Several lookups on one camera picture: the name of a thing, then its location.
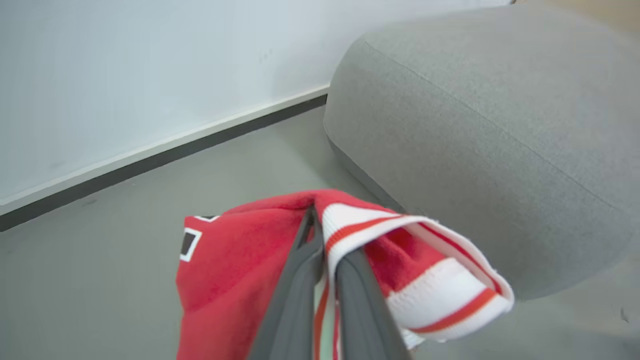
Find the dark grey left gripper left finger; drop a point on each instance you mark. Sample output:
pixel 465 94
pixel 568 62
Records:
pixel 292 305

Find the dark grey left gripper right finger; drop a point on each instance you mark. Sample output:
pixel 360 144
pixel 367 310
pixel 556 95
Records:
pixel 365 310

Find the red white striped garment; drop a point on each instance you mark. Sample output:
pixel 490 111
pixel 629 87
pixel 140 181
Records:
pixel 225 280

